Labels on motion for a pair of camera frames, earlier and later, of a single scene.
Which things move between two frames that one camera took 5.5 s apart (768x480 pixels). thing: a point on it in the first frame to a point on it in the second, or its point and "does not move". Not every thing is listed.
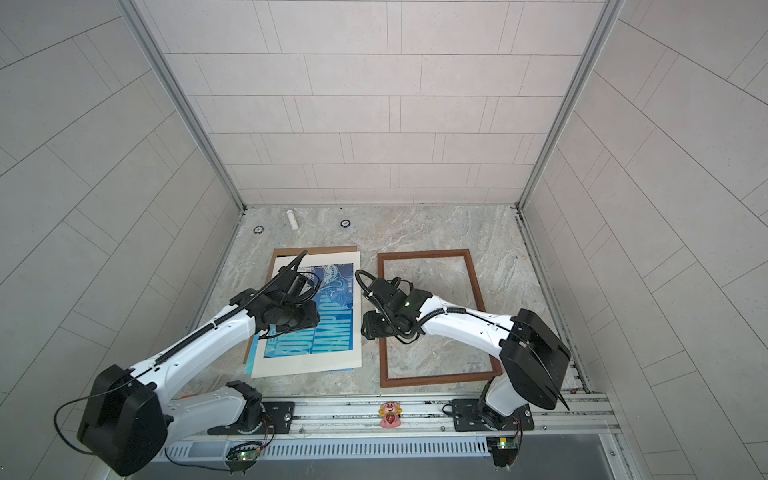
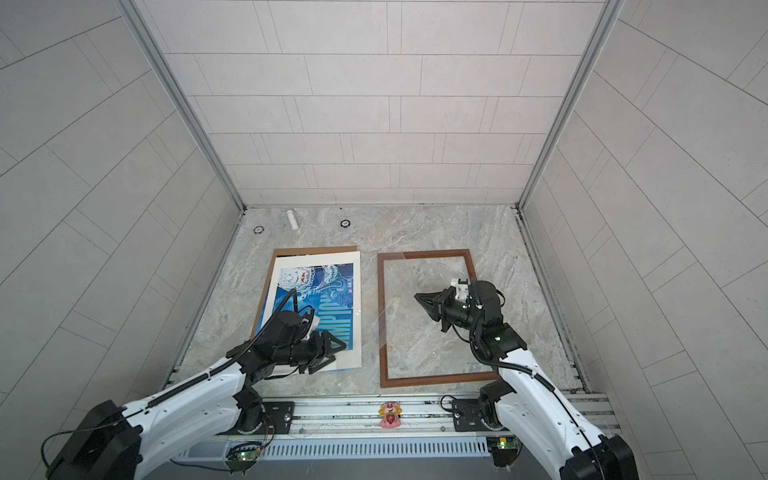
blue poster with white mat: [334, 343] does not move
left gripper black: [312, 317] to [315, 365]
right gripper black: [369, 329] to [436, 305]
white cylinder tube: [292, 219] does not move
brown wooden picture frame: [383, 343] does not move
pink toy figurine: [390, 413] does not move
